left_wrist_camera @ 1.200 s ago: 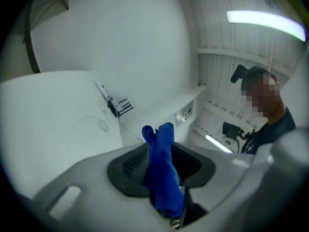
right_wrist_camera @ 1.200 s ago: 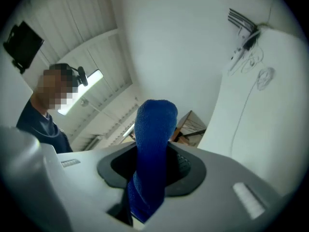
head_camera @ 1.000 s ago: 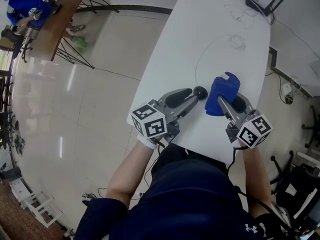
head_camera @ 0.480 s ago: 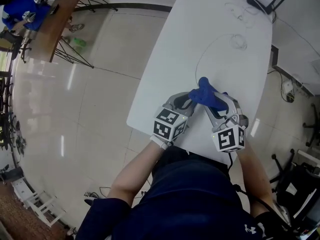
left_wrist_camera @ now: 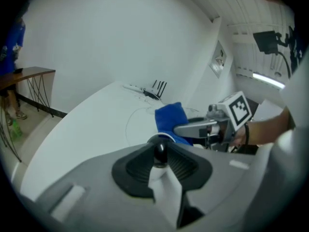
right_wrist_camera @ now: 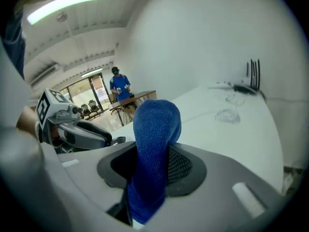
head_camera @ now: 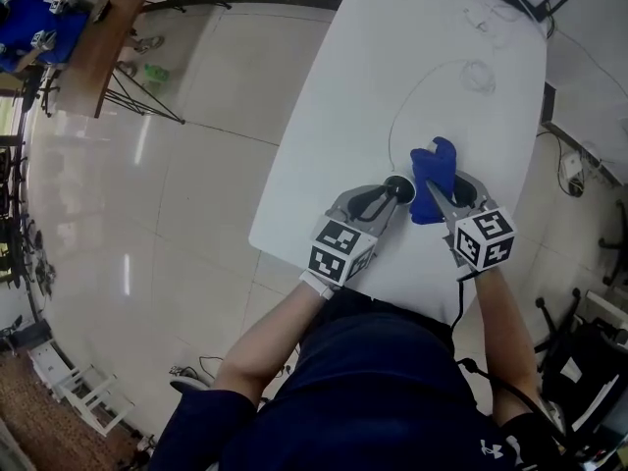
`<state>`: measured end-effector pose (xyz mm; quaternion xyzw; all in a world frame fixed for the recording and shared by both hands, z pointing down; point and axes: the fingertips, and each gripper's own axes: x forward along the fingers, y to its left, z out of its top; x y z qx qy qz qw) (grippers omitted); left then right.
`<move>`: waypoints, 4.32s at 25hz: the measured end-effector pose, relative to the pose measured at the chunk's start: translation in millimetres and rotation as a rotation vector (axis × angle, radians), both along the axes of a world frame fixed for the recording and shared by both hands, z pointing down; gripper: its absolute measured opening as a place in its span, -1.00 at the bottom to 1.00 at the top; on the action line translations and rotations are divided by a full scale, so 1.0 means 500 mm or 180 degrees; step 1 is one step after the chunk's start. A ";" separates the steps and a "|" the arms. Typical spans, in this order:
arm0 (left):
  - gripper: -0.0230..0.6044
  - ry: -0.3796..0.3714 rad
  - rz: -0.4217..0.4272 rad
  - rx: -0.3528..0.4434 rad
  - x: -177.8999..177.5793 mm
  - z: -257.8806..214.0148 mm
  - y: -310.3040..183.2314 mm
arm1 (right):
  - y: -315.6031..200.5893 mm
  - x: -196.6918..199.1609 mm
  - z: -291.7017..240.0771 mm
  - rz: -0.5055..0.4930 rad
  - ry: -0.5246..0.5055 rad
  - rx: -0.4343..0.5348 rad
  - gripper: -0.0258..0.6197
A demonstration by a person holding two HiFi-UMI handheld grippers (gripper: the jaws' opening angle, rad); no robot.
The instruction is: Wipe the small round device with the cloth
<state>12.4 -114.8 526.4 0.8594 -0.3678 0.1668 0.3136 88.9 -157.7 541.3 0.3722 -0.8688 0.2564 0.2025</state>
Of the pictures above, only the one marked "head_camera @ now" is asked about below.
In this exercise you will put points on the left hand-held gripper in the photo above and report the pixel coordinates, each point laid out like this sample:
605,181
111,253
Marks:
333,253

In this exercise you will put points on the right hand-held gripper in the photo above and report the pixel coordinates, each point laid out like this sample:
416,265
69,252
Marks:
483,241

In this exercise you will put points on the blue cloth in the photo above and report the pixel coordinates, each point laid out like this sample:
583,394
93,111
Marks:
434,170

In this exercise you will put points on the small round black-white device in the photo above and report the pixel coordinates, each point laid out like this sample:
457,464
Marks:
404,189

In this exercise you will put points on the person's right forearm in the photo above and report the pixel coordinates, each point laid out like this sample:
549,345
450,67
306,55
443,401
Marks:
507,336

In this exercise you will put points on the person's left forearm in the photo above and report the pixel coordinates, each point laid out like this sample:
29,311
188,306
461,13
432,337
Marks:
265,346

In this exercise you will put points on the white wristband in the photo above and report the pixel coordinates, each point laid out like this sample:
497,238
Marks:
319,286

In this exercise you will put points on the white floor junction box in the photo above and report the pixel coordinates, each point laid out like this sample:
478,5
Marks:
571,164

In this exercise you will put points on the black office chair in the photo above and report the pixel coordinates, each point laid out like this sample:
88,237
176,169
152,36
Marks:
618,253
579,361

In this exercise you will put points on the person's navy shirt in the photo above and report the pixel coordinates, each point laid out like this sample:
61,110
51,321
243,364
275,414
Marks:
368,400

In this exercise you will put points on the green bottle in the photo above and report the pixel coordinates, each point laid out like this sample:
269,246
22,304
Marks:
157,73

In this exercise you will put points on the white floor power strip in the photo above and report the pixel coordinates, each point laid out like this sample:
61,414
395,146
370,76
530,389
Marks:
176,370

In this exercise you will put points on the wooden table with black legs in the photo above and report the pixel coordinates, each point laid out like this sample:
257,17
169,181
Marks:
105,52

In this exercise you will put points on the black device on wooden table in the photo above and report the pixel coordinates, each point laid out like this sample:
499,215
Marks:
102,11

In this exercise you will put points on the white shelf rack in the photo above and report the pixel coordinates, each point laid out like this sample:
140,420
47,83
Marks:
83,390

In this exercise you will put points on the black metal rack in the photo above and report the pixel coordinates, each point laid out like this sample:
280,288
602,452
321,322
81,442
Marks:
17,224

